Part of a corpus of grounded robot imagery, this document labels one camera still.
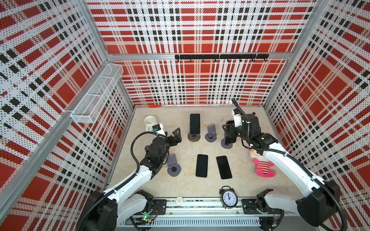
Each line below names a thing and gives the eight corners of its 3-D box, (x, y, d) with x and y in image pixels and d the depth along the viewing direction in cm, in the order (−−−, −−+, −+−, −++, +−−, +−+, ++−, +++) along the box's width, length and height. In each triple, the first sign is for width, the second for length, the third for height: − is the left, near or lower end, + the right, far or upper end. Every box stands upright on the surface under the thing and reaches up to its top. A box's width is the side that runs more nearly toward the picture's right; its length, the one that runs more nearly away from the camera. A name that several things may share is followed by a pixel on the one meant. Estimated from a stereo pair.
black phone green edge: (190, 138, 103) (189, 124, 90) (190, 128, 109) (190, 113, 96) (199, 138, 103) (200, 124, 90) (199, 128, 109) (200, 113, 96)
